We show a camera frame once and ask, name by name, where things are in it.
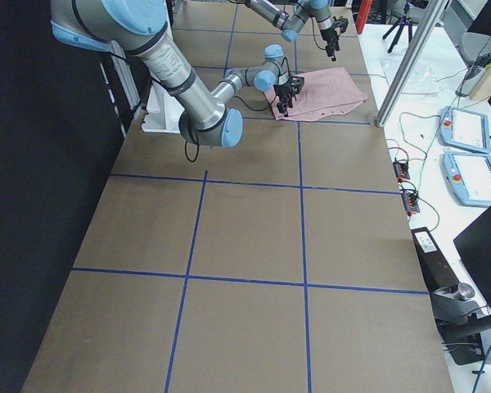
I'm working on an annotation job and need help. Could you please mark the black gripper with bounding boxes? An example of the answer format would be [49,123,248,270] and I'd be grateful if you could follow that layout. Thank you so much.
[273,73,305,117]
[318,16,348,61]

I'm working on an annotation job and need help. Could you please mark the pink Snoopy t-shirt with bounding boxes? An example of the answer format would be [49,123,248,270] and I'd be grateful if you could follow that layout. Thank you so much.
[264,67,367,122]

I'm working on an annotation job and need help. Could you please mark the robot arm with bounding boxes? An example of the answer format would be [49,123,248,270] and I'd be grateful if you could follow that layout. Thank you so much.
[238,0,349,61]
[50,1,304,148]

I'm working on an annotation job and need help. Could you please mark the blue tape grid lines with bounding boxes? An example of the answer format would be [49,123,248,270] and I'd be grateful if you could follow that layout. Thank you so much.
[71,0,430,393]

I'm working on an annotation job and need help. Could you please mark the clear bag with paper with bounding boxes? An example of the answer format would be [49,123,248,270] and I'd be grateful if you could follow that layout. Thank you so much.
[380,56,442,95]

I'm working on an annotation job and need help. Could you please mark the left orange port hub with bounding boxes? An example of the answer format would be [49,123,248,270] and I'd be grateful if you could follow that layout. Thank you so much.
[392,160,410,183]

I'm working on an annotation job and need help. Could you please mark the orange port hub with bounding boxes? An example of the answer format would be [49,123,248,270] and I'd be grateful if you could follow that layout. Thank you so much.
[400,187,420,217]
[392,160,410,183]

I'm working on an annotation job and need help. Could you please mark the right orange port hub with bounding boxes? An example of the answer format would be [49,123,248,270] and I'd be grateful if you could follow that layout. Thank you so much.
[400,187,420,217]

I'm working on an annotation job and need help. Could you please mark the grey teach pendant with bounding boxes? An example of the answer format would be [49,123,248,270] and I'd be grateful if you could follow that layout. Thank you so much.
[442,151,491,208]
[439,106,491,153]

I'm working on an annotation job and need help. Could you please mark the brown paper table cover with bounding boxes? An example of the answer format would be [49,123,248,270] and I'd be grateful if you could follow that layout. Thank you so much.
[20,0,455,393]

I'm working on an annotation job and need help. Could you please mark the black box with label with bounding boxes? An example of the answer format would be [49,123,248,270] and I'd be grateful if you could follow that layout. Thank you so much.
[411,227,459,292]

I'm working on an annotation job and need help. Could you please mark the black monitor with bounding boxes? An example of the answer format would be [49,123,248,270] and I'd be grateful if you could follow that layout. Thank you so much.
[453,206,491,304]

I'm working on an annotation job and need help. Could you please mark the black metal stand base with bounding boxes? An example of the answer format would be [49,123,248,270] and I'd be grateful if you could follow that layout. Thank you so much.
[430,282,491,366]

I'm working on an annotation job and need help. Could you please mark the black camera tripod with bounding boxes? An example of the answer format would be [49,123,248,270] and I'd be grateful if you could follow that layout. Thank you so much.
[382,1,419,53]

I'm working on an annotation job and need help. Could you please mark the aluminium frame post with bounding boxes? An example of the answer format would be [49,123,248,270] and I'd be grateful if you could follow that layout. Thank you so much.
[375,1,449,128]

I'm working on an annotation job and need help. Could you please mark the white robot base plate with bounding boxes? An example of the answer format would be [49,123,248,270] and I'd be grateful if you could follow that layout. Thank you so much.
[142,82,184,133]

